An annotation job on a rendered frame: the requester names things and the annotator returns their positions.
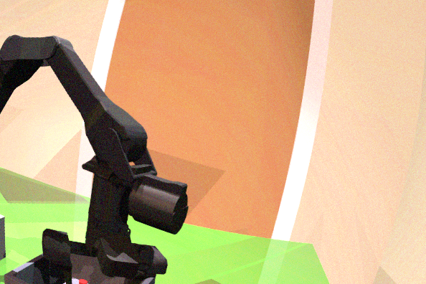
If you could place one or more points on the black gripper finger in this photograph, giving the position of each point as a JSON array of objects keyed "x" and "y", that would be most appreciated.
[
  {"x": 140, "y": 276},
  {"x": 66, "y": 268}
]

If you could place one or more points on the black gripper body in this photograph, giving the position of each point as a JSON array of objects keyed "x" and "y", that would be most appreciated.
[{"x": 56, "y": 245}]

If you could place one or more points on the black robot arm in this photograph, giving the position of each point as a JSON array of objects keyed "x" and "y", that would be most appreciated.
[{"x": 119, "y": 189}]

